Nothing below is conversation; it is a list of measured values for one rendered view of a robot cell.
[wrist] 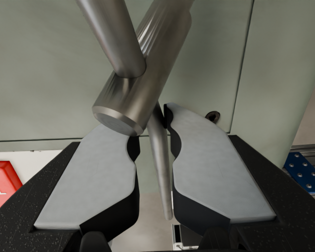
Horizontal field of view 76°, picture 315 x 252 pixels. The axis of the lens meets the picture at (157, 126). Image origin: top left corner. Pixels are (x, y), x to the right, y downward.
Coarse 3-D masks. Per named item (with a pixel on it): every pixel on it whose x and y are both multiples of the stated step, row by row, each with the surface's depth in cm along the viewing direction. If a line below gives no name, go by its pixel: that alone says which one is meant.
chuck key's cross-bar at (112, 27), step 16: (80, 0) 5; (96, 0) 5; (112, 0) 5; (96, 16) 5; (112, 16) 5; (128, 16) 6; (96, 32) 6; (112, 32) 6; (128, 32) 6; (112, 48) 6; (128, 48) 6; (112, 64) 7; (128, 64) 7; (144, 64) 7; (160, 112) 11; (160, 128) 12; (160, 144) 13; (160, 160) 15; (160, 176) 17; (160, 192) 20
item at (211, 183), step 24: (168, 120) 11; (192, 120) 10; (192, 144) 8; (216, 144) 8; (192, 168) 7; (216, 168) 7; (240, 168) 7; (192, 192) 6; (216, 192) 6; (240, 192) 6; (192, 216) 6; (216, 216) 6; (240, 216) 5; (264, 216) 5
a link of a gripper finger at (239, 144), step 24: (240, 144) 8; (264, 168) 7; (264, 192) 6; (288, 192) 6; (288, 216) 5; (312, 216) 5; (240, 240) 5; (264, 240) 5; (288, 240) 5; (312, 240) 5
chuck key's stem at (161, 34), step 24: (168, 0) 9; (192, 0) 10; (144, 24) 8; (168, 24) 8; (144, 48) 8; (168, 48) 8; (144, 72) 8; (168, 72) 9; (120, 96) 7; (144, 96) 7; (120, 120) 7; (144, 120) 8
